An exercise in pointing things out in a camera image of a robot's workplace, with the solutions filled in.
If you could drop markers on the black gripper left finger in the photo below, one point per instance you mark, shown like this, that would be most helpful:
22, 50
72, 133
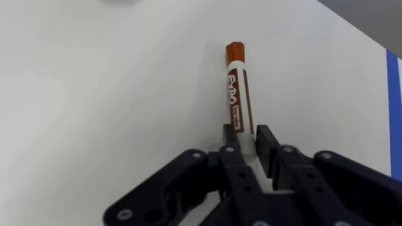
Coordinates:
197, 183

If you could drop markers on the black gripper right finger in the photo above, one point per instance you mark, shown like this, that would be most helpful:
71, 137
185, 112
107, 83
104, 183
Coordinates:
327, 183

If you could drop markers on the red and white marker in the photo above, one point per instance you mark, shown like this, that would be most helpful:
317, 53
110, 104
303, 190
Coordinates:
238, 83

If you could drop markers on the blue tape line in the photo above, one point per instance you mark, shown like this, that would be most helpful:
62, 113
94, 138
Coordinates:
395, 117

